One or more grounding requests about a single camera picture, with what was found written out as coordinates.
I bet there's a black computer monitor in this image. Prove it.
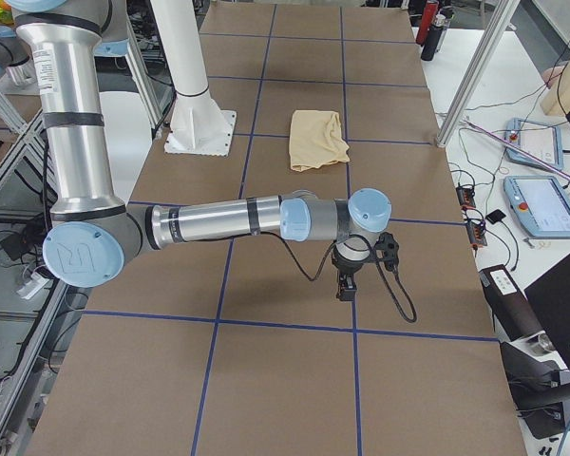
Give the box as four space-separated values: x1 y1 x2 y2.
525 254 570 370

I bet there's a white power strip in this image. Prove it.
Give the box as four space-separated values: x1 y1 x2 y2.
17 272 49 300

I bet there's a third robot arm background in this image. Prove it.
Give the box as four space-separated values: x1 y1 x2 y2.
0 26 36 86

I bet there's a near blue teach pendant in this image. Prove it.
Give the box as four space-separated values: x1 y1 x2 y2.
503 176 570 239

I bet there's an aluminium frame post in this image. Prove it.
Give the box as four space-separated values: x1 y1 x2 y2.
435 0 520 148

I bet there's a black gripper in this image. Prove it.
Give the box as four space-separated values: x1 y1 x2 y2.
332 232 399 302

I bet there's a far blue teach pendant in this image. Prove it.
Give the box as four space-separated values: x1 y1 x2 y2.
503 118 563 170

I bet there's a cream long-sleeve printed shirt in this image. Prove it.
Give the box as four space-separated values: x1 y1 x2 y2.
289 110 350 172

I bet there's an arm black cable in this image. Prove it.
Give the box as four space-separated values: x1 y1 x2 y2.
265 229 418 324

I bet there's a blue teach pendant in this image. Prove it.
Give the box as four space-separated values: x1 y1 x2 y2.
503 118 563 170
503 176 570 239

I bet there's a black monitor arm base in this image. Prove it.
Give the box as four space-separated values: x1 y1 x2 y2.
500 342 570 439

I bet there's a reacher grabber stick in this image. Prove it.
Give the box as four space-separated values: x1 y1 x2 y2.
463 118 570 187

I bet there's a dark cylinder with label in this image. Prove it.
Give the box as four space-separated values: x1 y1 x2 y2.
479 265 542 340

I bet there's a black water bottle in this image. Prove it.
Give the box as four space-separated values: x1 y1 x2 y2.
420 13 447 61

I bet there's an orange circuit board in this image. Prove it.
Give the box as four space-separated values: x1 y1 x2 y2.
456 185 476 210

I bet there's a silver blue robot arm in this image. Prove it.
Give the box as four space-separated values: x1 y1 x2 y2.
11 1 398 301

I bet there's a red water bottle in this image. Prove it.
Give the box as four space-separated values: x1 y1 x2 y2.
416 0 439 46

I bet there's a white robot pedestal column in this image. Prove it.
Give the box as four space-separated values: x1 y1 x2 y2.
151 0 237 157

